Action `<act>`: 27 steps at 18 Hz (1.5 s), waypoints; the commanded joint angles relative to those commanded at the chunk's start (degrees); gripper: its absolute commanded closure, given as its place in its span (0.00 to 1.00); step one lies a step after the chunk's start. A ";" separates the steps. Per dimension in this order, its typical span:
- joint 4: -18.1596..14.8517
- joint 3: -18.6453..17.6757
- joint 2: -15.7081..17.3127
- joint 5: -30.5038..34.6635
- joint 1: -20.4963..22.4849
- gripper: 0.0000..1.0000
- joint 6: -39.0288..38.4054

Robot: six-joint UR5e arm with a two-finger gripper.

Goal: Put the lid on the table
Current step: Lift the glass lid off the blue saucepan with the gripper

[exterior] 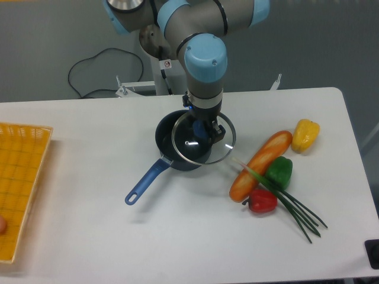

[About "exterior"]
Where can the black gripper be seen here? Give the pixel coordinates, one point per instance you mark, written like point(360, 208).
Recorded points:
point(205, 110)

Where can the glass lid with blue knob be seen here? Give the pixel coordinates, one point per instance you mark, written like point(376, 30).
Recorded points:
point(189, 141)

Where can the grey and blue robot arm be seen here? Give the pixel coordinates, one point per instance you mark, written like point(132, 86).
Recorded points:
point(194, 33)

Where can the dark blue saucepan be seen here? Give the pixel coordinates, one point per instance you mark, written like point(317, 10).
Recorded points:
point(169, 157)

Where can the toy baguette bread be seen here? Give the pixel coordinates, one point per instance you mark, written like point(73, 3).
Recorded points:
point(274, 147)

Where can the green toy bell pepper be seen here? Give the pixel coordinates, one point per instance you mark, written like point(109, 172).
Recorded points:
point(280, 172)

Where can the red toy bell pepper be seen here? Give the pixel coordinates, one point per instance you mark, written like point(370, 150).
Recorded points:
point(261, 201)

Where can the yellow toy bell pepper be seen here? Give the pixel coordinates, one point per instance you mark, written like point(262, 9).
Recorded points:
point(305, 135)

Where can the green toy spring onion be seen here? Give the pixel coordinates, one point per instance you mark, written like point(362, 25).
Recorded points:
point(303, 216)

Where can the yellow wicker basket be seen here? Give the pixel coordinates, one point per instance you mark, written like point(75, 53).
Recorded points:
point(23, 150)

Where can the black device at table edge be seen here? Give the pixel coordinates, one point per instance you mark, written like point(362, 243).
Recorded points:
point(372, 249)

